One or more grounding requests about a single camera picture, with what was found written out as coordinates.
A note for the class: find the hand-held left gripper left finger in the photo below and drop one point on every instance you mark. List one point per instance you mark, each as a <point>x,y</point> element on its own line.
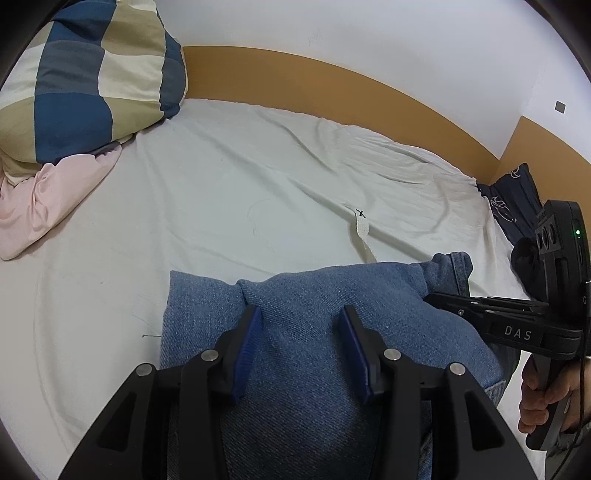
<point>244,355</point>

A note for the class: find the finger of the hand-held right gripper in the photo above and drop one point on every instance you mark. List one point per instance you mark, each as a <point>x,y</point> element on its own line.
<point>466,308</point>

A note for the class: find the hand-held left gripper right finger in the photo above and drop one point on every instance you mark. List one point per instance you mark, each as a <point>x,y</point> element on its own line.
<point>356,355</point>

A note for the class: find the blue denim jeans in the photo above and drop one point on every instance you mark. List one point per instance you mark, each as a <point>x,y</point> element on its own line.
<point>304,300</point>

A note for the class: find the person's right hand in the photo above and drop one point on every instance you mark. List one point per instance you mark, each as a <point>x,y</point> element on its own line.
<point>565,387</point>

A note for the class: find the navy printed garment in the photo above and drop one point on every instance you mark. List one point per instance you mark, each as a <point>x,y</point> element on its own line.
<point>512,198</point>

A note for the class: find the white bed sheet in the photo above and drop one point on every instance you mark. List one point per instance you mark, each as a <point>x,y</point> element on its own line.
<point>207,194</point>

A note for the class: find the pink blanket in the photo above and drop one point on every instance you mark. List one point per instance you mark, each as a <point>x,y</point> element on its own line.
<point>41,203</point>

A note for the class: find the tan wooden bed board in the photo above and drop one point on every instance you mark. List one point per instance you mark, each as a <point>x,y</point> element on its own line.
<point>323,83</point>

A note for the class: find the blue and beige checkered pillow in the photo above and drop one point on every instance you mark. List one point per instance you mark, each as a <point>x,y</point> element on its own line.
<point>87,87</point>

